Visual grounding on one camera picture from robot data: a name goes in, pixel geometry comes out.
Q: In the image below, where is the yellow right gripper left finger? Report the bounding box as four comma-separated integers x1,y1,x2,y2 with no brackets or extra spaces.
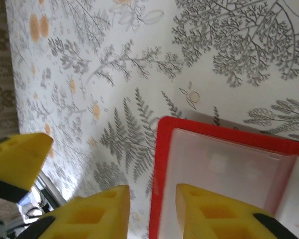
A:
22,185,130,239

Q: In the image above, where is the aluminium mounting rail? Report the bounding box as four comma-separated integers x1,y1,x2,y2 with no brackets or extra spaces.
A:
17,171,65,225

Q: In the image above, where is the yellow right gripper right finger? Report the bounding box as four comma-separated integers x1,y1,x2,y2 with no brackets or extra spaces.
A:
176,183,297,239

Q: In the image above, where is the red card holder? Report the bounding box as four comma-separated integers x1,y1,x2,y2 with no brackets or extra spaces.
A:
149,116,299,239

